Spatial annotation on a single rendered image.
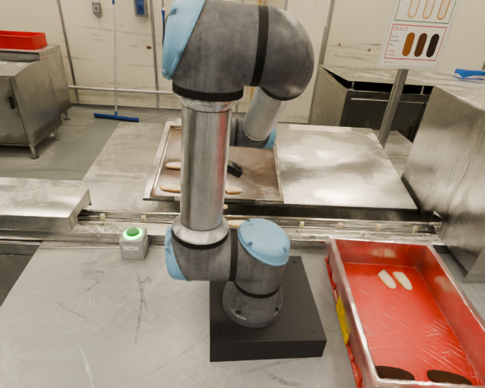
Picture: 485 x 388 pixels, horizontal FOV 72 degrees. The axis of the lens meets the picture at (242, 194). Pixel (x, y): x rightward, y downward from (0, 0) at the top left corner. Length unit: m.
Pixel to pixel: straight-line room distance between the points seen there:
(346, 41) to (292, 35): 4.39
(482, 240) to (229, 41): 0.96
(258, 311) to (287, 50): 0.55
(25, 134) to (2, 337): 2.89
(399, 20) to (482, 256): 1.13
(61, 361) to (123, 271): 0.29
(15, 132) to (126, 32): 1.92
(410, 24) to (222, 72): 1.48
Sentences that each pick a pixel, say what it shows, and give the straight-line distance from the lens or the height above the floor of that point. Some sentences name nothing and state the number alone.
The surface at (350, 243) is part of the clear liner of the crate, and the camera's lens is 1.11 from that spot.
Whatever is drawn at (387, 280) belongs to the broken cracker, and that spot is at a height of 0.83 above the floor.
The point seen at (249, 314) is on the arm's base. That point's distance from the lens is 0.81.
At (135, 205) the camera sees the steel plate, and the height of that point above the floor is 0.82.
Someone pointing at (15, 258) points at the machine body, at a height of 0.74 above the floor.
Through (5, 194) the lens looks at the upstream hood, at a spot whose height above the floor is 0.92.
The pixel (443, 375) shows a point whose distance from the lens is 0.99.
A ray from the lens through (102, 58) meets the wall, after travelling 5.02.
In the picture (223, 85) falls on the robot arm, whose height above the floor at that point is 1.44.
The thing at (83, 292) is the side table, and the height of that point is 0.82.
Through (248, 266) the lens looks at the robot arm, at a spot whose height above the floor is 1.08.
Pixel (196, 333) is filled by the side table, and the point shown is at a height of 0.82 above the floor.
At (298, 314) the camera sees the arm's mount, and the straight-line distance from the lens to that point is 0.88.
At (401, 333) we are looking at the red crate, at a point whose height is 0.82.
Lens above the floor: 1.56
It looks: 32 degrees down
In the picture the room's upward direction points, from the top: 4 degrees clockwise
